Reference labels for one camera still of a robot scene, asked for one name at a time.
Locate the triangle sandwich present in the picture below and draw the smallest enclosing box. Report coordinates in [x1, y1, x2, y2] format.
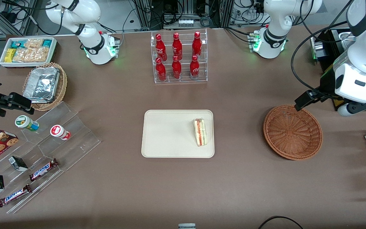
[193, 118, 207, 147]

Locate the brown round wicker basket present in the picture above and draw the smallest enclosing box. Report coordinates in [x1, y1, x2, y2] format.
[263, 105, 323, 160]

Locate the light wicker basket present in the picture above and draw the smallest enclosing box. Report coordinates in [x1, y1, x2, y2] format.
[22, 62, 68, 112]

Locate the cream rectangular tray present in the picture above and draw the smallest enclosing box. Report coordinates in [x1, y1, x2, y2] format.
[141, 110, 215, 158]

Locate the green lidded yogurt cup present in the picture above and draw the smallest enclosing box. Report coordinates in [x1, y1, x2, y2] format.
[15, 115, 40, 132]

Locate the silver foil container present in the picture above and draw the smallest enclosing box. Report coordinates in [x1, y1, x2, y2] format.
[23, 66, 60, 104]

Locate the white rectangular snack bin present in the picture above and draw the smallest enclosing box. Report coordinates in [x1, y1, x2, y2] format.
[0, 37, 58, 68]

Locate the black food warmer cabinet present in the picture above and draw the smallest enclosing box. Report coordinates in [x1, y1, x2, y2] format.
[310, 28, 360, 112]

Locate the red lidded yogurt cup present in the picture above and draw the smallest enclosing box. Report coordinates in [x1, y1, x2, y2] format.
[50, 125, 71, 141]

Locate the yellow snack packet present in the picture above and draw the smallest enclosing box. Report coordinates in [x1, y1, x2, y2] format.
[4, 48, 17, 63]

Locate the clear cracker bag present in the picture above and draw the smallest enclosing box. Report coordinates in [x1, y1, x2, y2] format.
[24, 39, 44, 49]
[13, 47, 49, 63]

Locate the Snickers chocolate bar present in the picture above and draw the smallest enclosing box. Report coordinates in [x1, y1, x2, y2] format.
[29, 158, 59, 182]
[0, 184, 32, 208]

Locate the clear acrylic stepped display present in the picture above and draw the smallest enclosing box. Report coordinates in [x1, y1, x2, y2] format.
[0, 101, 101, 214]

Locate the red cola bottle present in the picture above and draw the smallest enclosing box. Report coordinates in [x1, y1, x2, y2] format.
[156, 57, 166, 82]
[172, 32, 183, 60]
[172, 56, 182, 80]
[192, 31, 202, 58]
[155, 34, 167, 61]
[190, 55, 200, 79]

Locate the clear acrylic bottle rack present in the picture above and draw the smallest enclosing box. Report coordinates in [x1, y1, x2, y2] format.
[151, 29, 208, 84]

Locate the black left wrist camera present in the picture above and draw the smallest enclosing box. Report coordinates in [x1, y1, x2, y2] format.
[320, 71, 337, 95]

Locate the black looped table cable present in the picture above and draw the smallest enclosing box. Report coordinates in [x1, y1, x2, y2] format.
[258, 216, 304, 229]

